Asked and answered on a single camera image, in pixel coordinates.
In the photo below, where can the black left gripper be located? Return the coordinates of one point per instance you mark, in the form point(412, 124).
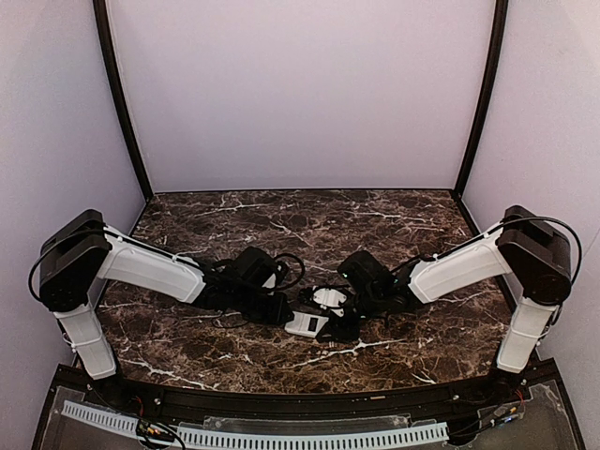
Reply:
point(279, 309)

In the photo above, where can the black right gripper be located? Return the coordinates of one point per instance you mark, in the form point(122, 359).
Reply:
point(344, 328)

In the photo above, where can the white remote control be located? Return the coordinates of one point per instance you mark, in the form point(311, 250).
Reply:
point(305, 324)

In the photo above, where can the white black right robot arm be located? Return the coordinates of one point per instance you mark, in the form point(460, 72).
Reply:
point(542, 253)

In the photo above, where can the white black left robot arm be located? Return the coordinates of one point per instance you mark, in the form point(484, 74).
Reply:
point(87, 250)

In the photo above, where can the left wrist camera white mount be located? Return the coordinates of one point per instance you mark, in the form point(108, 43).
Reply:
point(276, 278)

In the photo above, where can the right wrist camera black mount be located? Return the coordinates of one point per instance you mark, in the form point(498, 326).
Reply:
point(326, 298)

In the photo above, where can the black front rail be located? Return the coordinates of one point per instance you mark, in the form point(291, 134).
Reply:
point(445, 401)

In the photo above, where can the white slotted cable duct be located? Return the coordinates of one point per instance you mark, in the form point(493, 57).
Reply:
point(227, 433)

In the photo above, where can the black corner frame post left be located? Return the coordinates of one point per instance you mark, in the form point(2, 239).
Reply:
point(105, 38)

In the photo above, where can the black corner frame post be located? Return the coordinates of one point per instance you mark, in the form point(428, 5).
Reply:
point(481, 110)
point(105, 38)

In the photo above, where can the black corner frame post right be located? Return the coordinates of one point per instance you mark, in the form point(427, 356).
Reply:
point(481, 110)

